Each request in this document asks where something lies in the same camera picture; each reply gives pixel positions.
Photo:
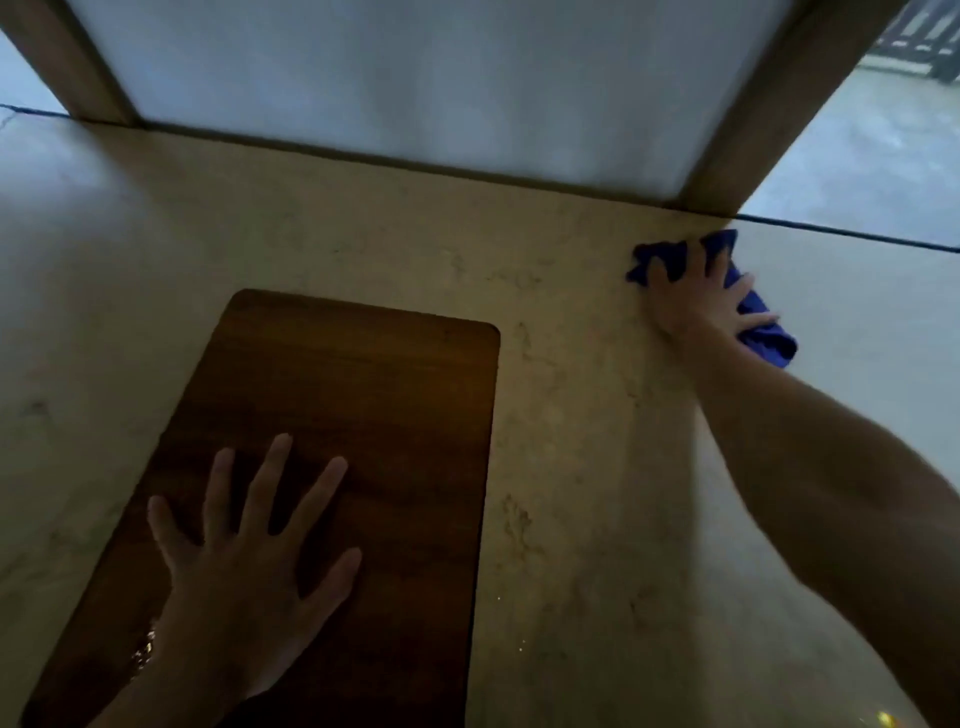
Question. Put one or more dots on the person's right forearm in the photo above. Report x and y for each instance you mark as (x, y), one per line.
(832, 495)

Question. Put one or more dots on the person's right middle finger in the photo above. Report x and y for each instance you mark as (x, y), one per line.
(720, 270)

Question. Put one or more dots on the dark brown wooden board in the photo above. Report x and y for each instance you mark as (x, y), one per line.
(390, 450)

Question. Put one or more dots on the narrow brown wooden frame post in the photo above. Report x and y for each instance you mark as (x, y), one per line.
(67, 60)

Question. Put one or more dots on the person's left thumb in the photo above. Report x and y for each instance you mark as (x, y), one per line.
(334, 576)

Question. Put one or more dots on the black metal railing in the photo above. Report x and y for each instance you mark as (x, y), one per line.
(926, 37)

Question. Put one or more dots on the person's left middle finger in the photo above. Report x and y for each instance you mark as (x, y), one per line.
(266, 480)

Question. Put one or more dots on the frosted white panel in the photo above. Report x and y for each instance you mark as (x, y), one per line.
(450, 75)

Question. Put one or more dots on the person's left forearm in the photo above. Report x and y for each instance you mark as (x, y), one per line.
(169, 686)

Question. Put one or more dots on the person's left little finger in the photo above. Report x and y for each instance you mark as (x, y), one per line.
(171, 529)

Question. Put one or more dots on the person's right thumb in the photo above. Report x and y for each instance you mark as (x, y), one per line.
(660, 279)

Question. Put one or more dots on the person's right little finger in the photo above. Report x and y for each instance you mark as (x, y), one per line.
(757, 322)

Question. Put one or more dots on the person's right hand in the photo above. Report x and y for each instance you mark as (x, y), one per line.
(694, 307)

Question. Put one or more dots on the wide brown wooden frame post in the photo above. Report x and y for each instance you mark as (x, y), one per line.
(780, 105)

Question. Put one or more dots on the blue cleaning cloth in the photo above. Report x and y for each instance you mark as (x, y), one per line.
(772, 345)

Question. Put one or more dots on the person's left hand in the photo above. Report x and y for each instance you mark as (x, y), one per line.
(236, 600)

